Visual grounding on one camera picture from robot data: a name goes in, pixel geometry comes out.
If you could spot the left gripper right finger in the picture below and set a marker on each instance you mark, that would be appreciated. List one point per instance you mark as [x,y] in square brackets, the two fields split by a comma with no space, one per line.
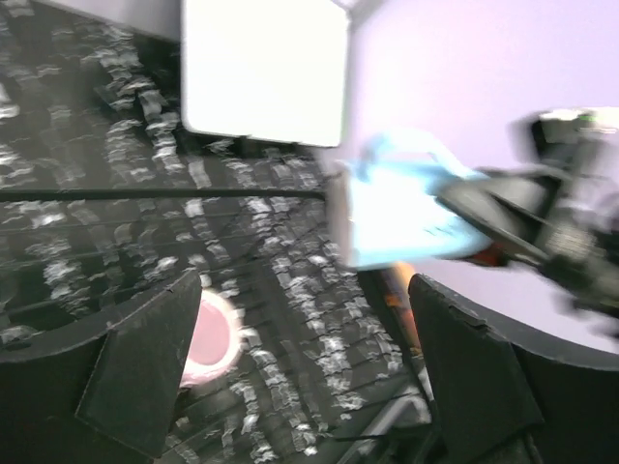
[508,393]

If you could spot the black wire dish rack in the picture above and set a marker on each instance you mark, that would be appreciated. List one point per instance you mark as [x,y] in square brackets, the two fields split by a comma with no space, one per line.
[322,377]

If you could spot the light blue ceramic mug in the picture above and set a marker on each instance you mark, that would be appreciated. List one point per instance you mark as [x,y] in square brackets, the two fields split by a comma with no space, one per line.
[382,208]

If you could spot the black marble pattern mat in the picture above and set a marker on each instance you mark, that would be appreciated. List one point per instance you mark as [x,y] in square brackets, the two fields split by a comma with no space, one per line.
[86,105]

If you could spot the mauve ceramic mug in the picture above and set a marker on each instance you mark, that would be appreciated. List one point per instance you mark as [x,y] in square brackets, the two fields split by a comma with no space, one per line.
[216,341]

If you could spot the right wooden rack handle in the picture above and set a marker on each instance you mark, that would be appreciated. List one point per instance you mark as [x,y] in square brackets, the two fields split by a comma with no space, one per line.
[396,279]

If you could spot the white whiteboard black frame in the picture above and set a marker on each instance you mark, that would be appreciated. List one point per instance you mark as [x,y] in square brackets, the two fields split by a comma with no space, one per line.
[265,69]

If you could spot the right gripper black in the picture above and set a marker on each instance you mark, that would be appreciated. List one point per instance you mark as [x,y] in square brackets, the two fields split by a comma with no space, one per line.
[525,213]

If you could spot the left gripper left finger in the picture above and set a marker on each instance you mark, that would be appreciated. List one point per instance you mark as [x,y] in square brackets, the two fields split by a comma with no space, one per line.
[102,389]

